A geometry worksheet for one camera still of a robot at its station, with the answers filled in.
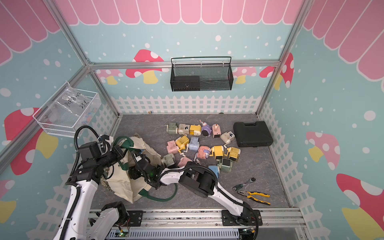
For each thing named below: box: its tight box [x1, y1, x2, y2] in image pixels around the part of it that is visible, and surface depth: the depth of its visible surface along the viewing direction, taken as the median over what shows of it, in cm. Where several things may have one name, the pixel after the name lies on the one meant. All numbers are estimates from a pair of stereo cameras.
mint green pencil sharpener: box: [161, 153, 176, 167], surface depth 91 cm
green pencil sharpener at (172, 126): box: [168, 122, 177, 135], surface depth 108 cm
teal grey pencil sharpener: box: [220, 158, 233, 173], surface depth 87 cm
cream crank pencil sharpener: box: [220, 130, 236, 149], surface depth 104 cm
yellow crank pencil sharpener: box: [175, 135, 190, 154], surface depth 101 cm
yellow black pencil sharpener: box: [223, 146, 241, 162], surface depth 96 cm
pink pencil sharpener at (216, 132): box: [212, 123, 222, 138], surface depth 105 cm
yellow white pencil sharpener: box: [212, 145, 224, 160], surface depth 96 cm
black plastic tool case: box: [233, 121, 274, 148], surface depth 102 cm
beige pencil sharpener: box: [178, 123, 190, 137], surface depth 108 cm
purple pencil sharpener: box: [201, 124, 212, 138], surface depth 105 cm
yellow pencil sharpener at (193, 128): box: [189, 124, 202, 136], surface depth 108 cm
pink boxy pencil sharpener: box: [166, 140, 179, 154], surface depth 98 cm
